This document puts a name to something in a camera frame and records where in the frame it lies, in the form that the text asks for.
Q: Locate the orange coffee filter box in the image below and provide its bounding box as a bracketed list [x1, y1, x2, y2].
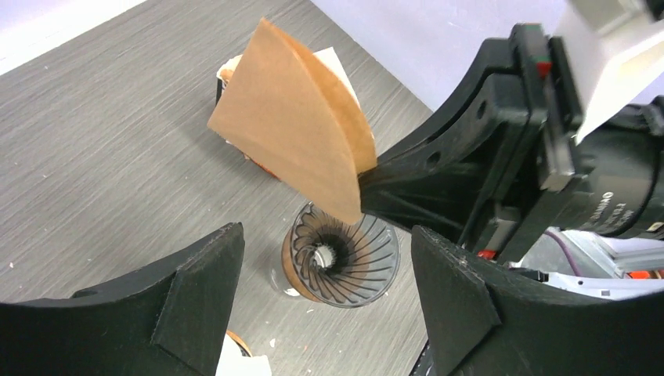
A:
[208, 47, 377, 185]

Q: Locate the brown paper coffee filter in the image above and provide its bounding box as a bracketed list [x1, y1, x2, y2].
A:
[207, 20, 377, 224]

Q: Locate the grey glass dripper cone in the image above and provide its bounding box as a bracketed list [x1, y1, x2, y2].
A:
[280, 202, 401, 309]

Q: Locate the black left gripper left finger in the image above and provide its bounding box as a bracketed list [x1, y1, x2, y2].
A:
[1, 222, 245, 375]

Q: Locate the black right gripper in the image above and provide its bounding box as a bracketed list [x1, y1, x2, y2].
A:
[359, 23, 582, 260]

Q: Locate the white paper coffee filter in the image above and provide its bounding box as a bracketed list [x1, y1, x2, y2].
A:
[215, 331, 272, 376]

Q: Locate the clear glass carafe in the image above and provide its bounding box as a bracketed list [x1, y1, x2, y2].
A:
[269, 257, 301, 298]

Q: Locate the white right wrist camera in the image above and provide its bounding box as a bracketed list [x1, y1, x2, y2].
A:
[554, 0, 663, 143]

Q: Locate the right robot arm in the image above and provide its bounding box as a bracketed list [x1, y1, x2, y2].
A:
[359, 23, 663, 304]

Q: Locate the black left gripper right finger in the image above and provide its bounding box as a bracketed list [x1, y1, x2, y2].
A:
[411, 226, 663, 375]

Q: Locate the dark walnut dripper ring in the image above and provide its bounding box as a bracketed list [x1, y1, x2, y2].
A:
[280, 228, 323, 304]

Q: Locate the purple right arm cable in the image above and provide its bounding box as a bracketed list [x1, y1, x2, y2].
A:
[542, 228, 584, 278]

